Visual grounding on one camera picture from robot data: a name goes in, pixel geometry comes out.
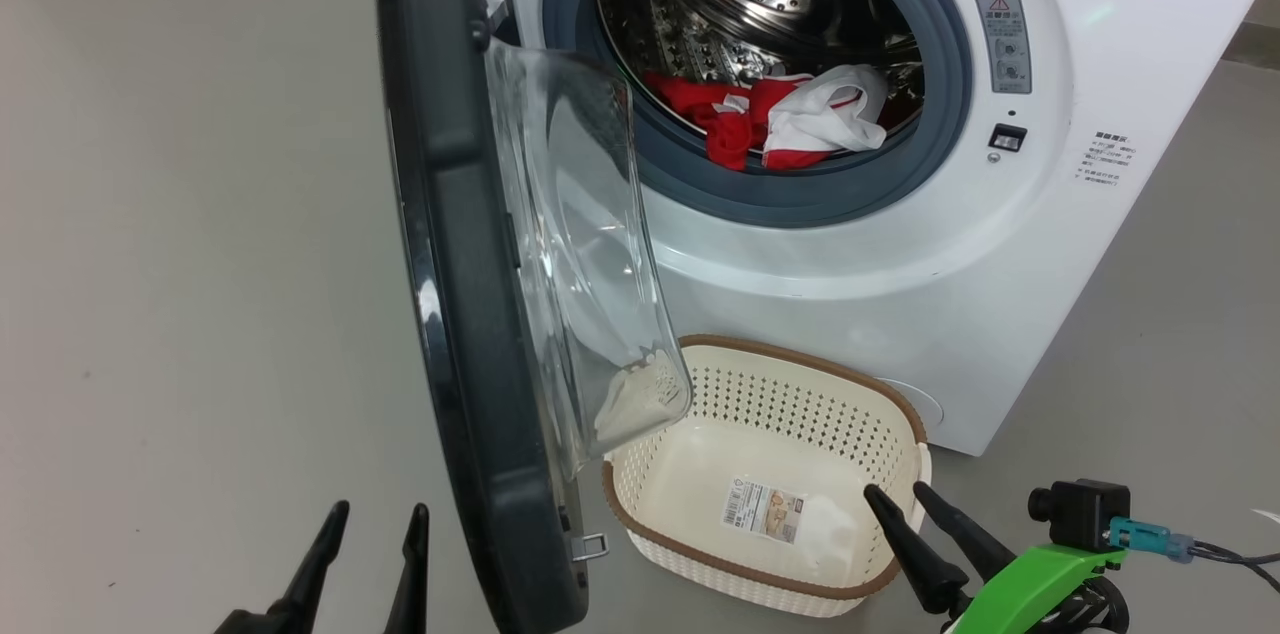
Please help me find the white front-load washing machine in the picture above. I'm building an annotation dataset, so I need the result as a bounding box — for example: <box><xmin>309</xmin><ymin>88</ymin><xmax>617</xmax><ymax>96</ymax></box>
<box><xmin>360</xmin><ymin>0</ymin><xmax>1280</xmax><ymax>457</ymax></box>

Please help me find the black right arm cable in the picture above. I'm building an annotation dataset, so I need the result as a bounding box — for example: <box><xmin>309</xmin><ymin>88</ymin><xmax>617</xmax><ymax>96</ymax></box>
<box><xmin>1190</xmin><ymin>539</ymin><xmax>1280</xmax><ymax>597</ymax></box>

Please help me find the grey rubber door gasket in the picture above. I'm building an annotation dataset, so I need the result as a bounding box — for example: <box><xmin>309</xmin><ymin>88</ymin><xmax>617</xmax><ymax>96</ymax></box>
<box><xmin>542</xmin><ymin>0</ymin><xmax>973</xmax><ymax>230</ymax></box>

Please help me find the teal right camera connector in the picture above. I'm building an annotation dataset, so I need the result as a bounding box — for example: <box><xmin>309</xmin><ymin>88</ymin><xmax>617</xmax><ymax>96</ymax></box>
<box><xmin>1108</xmin><ymin>517</ymin><xmax>1196</xmax><ymax>564</ymax></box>

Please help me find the paper product label in basket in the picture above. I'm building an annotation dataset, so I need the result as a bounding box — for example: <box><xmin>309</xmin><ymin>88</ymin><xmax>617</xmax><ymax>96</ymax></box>
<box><xmin>722</xmin><ymin>476</ymin><xmax>807</xmax><ymax>545</ymax></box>

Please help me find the red and white garment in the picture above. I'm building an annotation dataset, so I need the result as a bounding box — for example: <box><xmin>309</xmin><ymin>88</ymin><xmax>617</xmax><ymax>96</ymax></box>
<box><xmin>645</xmin><ymin>64</ymin><xmax>891</xmax><ymax>173</ymax></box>

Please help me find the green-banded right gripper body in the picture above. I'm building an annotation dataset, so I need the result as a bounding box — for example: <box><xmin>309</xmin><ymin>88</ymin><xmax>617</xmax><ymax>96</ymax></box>
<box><xmin>945</xmin><ymin>544</ymin><xmax>1131</xmax><ymax>634</ymax></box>

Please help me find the dark grey glass washer door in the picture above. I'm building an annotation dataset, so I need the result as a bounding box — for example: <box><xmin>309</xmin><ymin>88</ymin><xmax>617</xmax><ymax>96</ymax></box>
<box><xmin>372</xmin><ymin>0</ymin><xmax>696</xmax><ymax>634</ymax></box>

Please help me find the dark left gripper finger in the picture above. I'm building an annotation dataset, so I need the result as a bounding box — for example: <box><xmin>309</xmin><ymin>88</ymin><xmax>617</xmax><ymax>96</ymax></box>
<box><xmin>213</xmin><ymin>501</ymin><xmax>351</xmax><ymax>634</ymax></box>
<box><xmin>383</xmin><ymin>504</ymin><xmax>431</xmax><ymax>634</ymax></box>

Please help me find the grey warning sticker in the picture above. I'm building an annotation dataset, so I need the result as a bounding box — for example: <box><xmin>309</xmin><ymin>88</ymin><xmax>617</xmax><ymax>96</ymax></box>
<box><xmin>975</xmin><ymin>0</ymin><xmax>1033</xmax><ymax>95</ymax></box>

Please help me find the cream perforated basket brown rim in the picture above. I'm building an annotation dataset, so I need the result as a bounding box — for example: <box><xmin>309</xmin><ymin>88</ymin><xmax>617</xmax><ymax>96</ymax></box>
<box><xmin>602</xmin><ymin>334</ymin><xmax>933</xmax><ymax>618</ymax></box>

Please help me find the round white filter cover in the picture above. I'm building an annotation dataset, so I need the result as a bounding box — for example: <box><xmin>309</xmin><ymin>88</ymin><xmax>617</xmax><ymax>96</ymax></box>
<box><xmin>880</xmin><ymin>376</ymin><xmax>944</xmax><ymax>437</ymax></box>

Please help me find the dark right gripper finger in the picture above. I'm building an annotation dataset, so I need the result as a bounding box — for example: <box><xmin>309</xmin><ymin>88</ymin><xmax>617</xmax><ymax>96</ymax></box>
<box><xmin>913</xmin><ymin>481</ymin><xmax>1017</xmax><ymax>583</ymax></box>
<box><xmin>864</xmin><ymin>484</ymin><xmax>969</xmax><ymax>615</ymax></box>

